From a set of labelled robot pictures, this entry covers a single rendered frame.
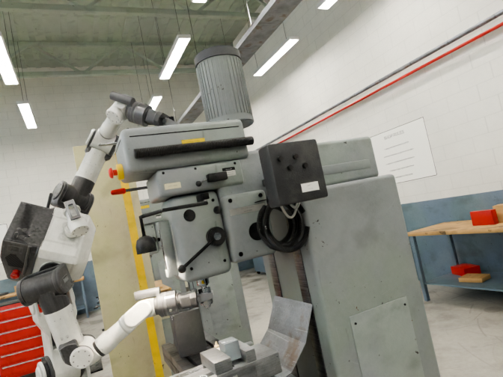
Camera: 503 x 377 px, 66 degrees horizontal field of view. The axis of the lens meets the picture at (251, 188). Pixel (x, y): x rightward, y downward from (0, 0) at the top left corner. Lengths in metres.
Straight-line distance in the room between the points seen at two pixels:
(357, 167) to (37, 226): 1.35
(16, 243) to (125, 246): 1.67
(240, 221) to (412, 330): 0.85
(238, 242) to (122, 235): 1.86
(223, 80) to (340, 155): 0.61
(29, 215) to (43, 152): 9.09
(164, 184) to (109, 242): 1.85
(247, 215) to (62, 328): 0.77
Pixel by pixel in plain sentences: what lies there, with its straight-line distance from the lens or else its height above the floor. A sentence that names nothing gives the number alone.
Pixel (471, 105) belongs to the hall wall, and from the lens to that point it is 5.60.
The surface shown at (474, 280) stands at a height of 0.25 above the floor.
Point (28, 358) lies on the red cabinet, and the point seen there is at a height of 0.27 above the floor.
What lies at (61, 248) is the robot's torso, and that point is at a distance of 1.64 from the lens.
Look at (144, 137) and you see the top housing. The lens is 1.42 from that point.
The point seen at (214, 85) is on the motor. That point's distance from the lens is 1.63.
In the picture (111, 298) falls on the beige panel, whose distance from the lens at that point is 3.24.
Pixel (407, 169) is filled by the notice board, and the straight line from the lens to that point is 6.29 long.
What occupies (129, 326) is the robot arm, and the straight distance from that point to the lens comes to 1.56.
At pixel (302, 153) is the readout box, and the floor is 1.68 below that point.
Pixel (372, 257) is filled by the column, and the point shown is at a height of 1.24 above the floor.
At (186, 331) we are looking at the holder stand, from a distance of 1.83.
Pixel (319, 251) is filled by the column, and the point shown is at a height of 1.32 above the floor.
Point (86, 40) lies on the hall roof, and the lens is 10.28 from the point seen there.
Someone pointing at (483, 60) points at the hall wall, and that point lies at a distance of 5.53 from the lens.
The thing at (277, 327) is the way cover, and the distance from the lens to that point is 1.79.
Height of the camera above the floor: 1.51
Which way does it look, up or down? 4 degrees up
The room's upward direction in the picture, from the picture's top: 12 degrees counter-clockwise
